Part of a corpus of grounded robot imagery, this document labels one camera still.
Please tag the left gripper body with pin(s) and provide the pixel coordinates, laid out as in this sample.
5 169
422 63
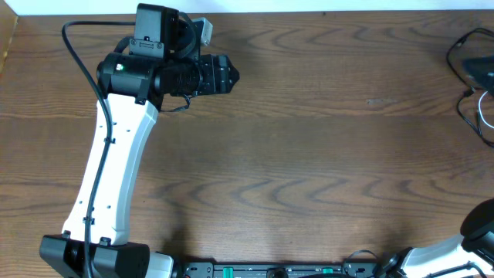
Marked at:
223 73

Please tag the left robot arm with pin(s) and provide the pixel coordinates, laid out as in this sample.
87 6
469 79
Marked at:
95 238

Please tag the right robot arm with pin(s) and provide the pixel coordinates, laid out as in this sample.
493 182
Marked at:
467 254

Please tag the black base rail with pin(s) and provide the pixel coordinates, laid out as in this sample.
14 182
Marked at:
348 269

